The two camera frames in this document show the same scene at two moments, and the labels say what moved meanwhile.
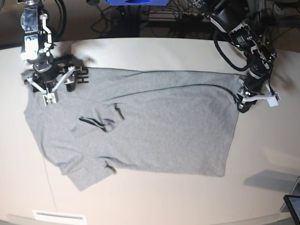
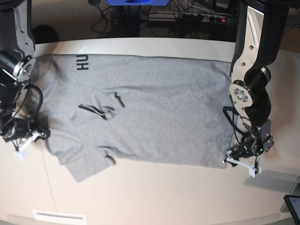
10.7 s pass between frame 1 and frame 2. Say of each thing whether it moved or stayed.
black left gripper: moved
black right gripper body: moved
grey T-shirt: moved
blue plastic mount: stayed
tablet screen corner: stayed
